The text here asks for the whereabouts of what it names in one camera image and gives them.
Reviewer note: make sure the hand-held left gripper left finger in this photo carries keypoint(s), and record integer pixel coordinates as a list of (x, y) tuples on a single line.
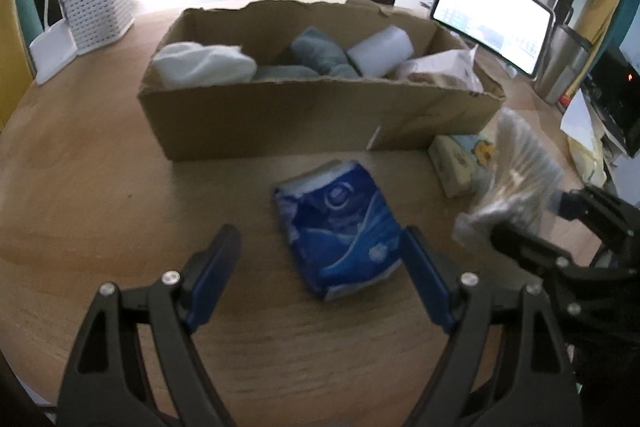
[(210, 277)]

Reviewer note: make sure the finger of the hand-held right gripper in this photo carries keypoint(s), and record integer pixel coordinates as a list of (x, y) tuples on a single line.
[(530, 252), (562, 203)]

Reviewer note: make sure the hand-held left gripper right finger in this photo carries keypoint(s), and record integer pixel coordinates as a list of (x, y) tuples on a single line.
[(425, 277)]

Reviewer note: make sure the bag of cotton swabs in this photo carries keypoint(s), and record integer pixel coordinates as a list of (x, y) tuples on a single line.
[(520, 172)]

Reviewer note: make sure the blue tissue packet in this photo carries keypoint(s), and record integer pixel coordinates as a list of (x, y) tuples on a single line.
[(340, 227)]

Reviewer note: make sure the cardboard box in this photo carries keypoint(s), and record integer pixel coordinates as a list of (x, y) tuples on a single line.
[(280, 117)]

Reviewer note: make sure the clear plastic packet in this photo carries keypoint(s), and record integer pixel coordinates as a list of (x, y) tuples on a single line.
[(440, 69)]

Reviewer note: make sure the white cloth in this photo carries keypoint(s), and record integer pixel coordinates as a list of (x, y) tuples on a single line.
[(200, 62)]

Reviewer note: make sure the white tissue roll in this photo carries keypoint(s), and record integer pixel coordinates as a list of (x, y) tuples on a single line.
[(380, 49)]

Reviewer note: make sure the grey towel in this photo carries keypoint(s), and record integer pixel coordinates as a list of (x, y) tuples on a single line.
[(315, 49)]

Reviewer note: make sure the yellow-green packet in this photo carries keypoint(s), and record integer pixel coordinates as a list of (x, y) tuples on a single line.
[(587, 157)]

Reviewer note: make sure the white folded paper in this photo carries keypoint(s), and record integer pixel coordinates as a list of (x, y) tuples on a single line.
[(577, 117)]

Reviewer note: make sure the yellow cartoon tissue pack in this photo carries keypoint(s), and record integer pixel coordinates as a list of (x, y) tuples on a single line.
[(457, 162)]

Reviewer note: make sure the black electronic device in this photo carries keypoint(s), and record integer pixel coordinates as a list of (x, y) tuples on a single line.
[(615, 97)]

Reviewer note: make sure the steel tumbler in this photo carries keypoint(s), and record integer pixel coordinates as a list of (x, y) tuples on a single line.
[(560, 67)]

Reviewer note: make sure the tablet with lit screen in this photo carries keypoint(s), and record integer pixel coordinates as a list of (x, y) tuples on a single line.
[(495, 7)]

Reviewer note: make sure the white perforated basket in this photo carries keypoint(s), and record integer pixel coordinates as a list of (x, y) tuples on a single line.
[(100, 17)]

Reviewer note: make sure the yellow curtain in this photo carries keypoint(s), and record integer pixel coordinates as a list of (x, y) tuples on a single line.
[(12, 57)]

